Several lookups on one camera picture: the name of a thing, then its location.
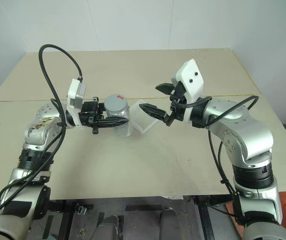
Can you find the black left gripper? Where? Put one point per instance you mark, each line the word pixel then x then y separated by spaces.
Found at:
pixel 89 111

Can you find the small metal clamp bracket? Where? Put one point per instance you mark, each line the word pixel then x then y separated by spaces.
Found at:
pixel 82 209

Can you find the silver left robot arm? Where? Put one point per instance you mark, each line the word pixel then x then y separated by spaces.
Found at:
pixel 38 130

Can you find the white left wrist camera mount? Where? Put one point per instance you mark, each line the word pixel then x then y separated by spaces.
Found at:
pixel 73 100

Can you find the dark grey rounded shape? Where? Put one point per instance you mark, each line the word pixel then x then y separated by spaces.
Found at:
pixel 109 227

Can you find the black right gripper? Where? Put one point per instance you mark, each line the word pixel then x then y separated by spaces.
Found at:
pixel 179 92

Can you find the clear plastic jar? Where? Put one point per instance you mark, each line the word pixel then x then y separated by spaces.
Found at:
pixel 122 130

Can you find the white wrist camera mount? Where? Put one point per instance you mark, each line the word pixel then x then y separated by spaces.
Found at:
pixel 73 100
pixel 191 72

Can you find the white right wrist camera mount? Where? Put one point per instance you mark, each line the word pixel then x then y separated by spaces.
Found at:
pixel 191 72

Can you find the grey jar lid red mark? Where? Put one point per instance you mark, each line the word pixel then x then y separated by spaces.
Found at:
pixel 115 103

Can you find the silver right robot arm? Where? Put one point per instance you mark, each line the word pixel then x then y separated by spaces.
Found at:
pixel 248 135

